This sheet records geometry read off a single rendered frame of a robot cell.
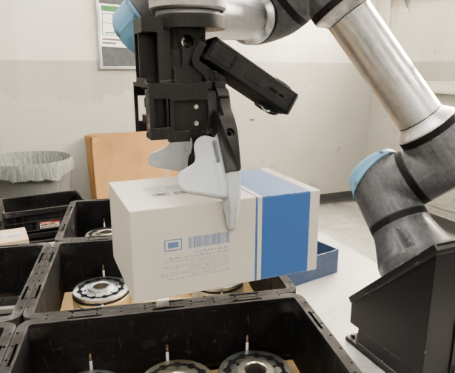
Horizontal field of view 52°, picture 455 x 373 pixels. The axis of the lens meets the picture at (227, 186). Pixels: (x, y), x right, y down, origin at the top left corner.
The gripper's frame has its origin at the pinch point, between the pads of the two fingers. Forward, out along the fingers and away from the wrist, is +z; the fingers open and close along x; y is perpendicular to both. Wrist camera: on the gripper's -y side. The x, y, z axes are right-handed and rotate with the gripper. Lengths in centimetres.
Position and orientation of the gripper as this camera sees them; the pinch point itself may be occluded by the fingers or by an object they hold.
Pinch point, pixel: (211, 209)
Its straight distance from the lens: 50.8
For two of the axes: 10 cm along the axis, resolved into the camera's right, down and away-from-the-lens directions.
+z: 0.1, 9.7, 2.5
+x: 3.8, 2.3, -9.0
